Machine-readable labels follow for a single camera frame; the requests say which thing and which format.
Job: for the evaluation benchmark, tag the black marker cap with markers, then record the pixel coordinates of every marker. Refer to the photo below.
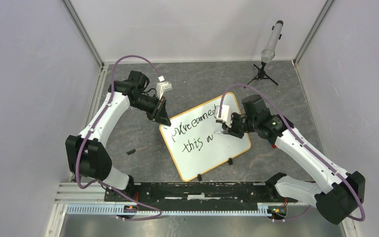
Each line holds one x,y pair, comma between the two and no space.
131,151

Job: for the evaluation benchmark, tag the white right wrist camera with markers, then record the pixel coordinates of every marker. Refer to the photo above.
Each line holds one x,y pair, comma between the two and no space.
223,115

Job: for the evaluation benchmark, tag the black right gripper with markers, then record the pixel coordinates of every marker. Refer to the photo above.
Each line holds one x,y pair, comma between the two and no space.
232,130

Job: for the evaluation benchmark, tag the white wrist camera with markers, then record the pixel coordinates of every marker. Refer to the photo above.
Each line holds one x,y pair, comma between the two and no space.
223,115
162,86

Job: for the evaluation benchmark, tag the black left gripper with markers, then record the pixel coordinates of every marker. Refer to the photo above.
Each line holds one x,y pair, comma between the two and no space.
159,112

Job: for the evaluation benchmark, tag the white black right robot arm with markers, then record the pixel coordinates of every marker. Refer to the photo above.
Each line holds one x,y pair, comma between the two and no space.
336,193

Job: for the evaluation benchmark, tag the white toothed cable rail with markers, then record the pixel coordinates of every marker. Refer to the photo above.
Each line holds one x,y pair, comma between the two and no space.
137,211

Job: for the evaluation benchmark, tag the black microphone tripod stand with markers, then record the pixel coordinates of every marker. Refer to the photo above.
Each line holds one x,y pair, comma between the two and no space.
261,74

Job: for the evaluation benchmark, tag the white whiteboard with yellow frame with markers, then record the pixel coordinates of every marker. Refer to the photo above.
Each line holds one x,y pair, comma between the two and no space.
192,144

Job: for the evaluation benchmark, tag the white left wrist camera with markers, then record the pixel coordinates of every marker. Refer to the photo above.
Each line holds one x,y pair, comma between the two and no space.
162,86

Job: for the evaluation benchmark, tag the silver microphone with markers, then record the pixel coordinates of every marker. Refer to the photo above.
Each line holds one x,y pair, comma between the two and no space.
268,53

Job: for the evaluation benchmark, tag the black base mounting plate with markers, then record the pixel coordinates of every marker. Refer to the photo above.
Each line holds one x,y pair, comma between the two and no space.
198,196

